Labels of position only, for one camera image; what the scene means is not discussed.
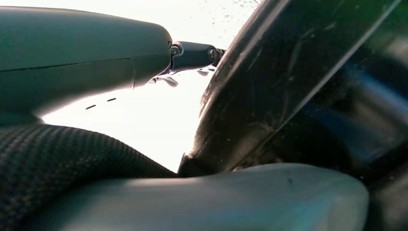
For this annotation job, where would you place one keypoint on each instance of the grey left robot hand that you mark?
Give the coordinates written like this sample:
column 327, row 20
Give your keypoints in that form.
column 79, row 44

